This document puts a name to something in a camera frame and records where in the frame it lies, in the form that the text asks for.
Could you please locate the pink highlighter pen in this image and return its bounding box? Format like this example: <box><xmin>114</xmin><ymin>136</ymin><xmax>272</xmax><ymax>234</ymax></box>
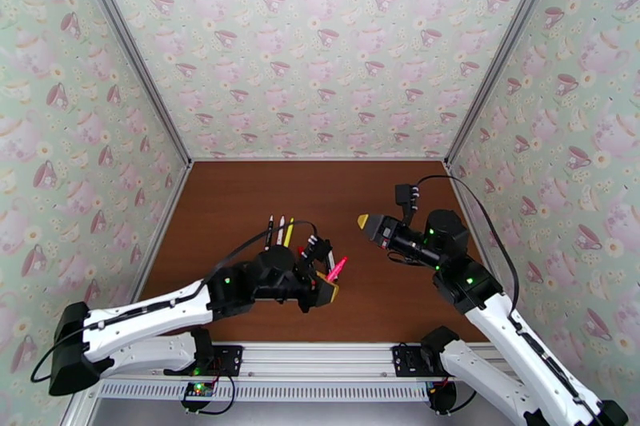
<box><xmin>327</xmin><ymin>256</ymin><xmax>349</xmax><ymax>283</ymax></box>

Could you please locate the controller board with LED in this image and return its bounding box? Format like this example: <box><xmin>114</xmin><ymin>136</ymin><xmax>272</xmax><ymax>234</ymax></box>
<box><xmin>182</xmin><ymin>380</ymin><xmax>216</xmax><ymax>403</ymax></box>

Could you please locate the black controller board holder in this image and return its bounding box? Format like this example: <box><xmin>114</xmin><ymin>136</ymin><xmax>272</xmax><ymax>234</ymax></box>
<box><xmin>427</xmin><ymin>379</ymin><xmax>457</xmax><ymax>413</ymax></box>

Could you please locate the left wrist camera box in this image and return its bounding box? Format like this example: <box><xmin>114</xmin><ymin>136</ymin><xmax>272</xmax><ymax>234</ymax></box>
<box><xmin>303</xmin><ymin>235</ymin><xmax>334</xmax><ymax>266</ymax></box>

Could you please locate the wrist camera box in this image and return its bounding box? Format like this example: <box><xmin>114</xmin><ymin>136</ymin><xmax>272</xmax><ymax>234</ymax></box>
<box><xmin>394</xmin><ymin>183</ymin><xmax>419</xmax><ymax>213</ymax></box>
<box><xmin>303</xmin><ymin>235</ymin><xmax>334</xmax><ymax>266</ymax></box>

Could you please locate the aluminium table edge rail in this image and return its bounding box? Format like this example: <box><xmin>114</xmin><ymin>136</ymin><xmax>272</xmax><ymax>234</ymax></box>
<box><xmin>190</xmin><ymin>155</ymin><xmax>449</xmax><ymax>163</ymax></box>
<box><xmin>132</xmin><ymin>163</ymin><xmax>194</xmax><ymax>301</ymax></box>
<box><xmin>447</xmin><ymin>163</ymin><xmax>501</xmax><ymax>271</ymax></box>

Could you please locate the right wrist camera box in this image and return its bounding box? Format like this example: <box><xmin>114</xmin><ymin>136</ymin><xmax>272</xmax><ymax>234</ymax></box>
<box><xmin>394</xmin><ymin>183</ymin><xmax>419</xmax><ymax>213</ymax></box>

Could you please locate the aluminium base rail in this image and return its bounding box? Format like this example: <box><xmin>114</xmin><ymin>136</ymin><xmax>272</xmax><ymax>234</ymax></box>
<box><xmin>82</xmin><ymin>339</ymin><xmax>556</xmax><ymax>380</ymax></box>

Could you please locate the perforated metal cable tray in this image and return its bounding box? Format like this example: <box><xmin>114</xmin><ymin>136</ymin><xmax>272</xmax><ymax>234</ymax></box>
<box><xmin>97</xmin><ymin>380</ymin><xmax>431</xmax><ymax>402</ymax></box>

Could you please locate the black base cable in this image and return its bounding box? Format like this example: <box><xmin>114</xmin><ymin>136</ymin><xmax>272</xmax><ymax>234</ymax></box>
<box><xmin>452</xmin><ymin>389</ymin><xmax>477</xmax><ymax>413</ymax></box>
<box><xmin>179</xmin><ymin>374</ymin><xmax>237</xmax><ymax>415</ymax></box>

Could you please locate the aluminium frame post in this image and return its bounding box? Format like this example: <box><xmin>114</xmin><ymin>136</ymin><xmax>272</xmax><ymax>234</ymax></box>
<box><xmin>443</xmin><ymin>0</ymin><xmax>571</xmax><ymax>169</ymax></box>
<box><xmin>67</xmin><ymin>0</ymin><xmax>194</xmax><ymax>167</ymax></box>

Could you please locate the aluminium frame leg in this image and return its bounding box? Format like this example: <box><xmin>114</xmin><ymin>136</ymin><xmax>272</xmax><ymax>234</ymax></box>
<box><xmin>59</xmin><ymin>389</ymin><xmax>101</xmax><ymax>426</ymax></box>

